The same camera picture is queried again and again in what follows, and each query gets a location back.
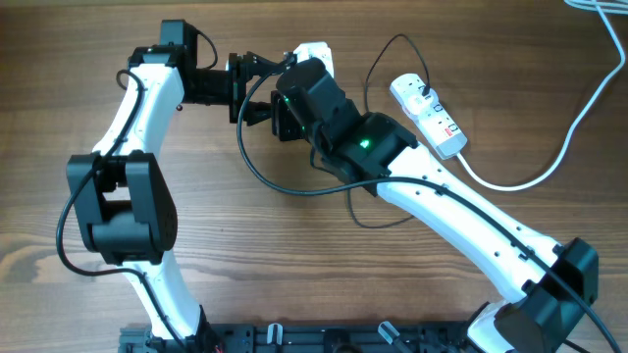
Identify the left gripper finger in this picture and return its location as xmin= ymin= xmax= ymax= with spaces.
xmin=243 ymin=102 xmax=272 ymax=126
xmin=254 ymin=52 xmax=297 ymax=76

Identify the black charging cable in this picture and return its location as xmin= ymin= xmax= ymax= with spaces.
xmin=308 ymin=32 xmax=433 ymax=230

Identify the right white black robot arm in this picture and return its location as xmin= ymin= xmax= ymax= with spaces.
xmin=276 ymin=59 xmax=599 ymax=352

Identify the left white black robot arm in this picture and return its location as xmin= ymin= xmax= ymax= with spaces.
xmin=56 ymin=20 xmax=280 ymax=352

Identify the white USB charger adapter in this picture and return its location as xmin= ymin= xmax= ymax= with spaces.
xmin=401 ymin=89 xmax=440 ymax=119

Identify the white power strip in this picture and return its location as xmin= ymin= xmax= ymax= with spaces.
xmin=390 ymin=74 xmax=468 ymax=160

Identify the right black camera cable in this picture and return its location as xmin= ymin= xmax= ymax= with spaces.
xmin=235 ymin=61 xmax=623 ymax=353

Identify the black camera cable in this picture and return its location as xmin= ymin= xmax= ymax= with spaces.
xmin=55 ymin=68 xmax=190 ymax=353
xmin=235 ymin=61 xmax=623 ymax=353

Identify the left black camera cable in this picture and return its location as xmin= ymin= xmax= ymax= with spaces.
xmin=55 ymin=68 xmax=190 ymax=353

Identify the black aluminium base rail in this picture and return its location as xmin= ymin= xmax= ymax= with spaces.
xmin=118 ymin=322 xmax=475 ymax=353

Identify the white power strip cord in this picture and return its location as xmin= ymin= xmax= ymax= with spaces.
xmin=455 ymin=0 xmax=628 ymax=193

